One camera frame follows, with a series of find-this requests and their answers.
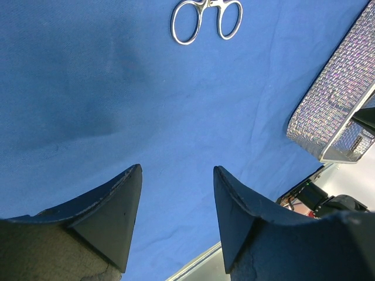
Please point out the aluminium front rail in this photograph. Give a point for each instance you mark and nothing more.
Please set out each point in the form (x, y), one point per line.
(208, 266)

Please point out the blue surgical wrap cloth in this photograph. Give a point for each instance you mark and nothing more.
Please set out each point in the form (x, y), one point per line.
(89, 88)

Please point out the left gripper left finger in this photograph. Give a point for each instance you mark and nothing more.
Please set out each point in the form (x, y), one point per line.
(86, 238)

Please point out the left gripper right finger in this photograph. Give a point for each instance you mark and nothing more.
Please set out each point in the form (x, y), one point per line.
(262, 240)

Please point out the wire mesh instrument tray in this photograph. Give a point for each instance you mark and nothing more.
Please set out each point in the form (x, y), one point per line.
(322, 123)

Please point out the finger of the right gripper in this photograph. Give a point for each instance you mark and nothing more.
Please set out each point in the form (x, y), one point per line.
(365, 117)

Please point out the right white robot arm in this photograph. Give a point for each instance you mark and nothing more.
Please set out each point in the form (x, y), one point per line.
(346, 179)

